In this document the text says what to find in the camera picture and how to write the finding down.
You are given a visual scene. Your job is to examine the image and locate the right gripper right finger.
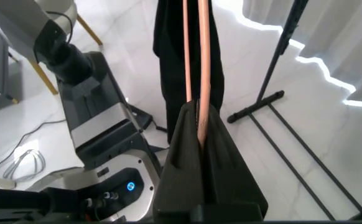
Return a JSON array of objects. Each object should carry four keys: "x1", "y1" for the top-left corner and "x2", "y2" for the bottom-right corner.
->
[{"x1": 204, "y1": 104, "x2": 269, "y2": 222}]

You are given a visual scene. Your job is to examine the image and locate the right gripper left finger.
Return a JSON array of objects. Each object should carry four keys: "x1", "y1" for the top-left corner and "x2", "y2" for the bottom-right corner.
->
[{"x1": 152, "y1": 100, "x2": 205, "y2": 222}]

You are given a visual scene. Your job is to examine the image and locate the black garment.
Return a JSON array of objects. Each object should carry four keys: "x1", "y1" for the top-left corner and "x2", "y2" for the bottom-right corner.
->
[{"x1": 152, "y1": 0, "x2": 225, "y2": 144}]

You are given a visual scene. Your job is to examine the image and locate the pink clothes hanger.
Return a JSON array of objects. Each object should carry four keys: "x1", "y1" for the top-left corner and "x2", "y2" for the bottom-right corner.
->
[{"x1": 182, "y1": 0, "x2": 212, "y2": 150}]

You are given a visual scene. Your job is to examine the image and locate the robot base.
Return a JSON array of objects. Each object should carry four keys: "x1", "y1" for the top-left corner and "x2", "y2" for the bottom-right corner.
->
[{"x1": 0, "y1": 51, "x2": 169, "y2": 222}]

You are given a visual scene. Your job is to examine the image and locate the black clothes rack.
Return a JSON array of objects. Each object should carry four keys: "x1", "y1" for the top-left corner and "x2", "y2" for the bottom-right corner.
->
[{"x1": 226, "y1": 0, "x2": 362, "y2": 222}]

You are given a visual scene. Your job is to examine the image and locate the white curtain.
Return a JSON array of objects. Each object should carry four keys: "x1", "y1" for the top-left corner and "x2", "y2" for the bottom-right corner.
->
[{"x1": 242, "y1": 0, "x2": 362, "y2": 108}]

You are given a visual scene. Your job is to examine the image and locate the white cable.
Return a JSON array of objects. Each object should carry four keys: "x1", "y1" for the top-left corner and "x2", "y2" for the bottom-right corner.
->
[{"x1": 2, "y1": 149, "x2": 47, "y2": 183}]

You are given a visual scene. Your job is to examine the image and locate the black cable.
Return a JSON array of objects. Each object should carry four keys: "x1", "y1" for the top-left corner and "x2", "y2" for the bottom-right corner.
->
[{"x1": 0, "y1": 119, "x2": 67, "y2": 174}]

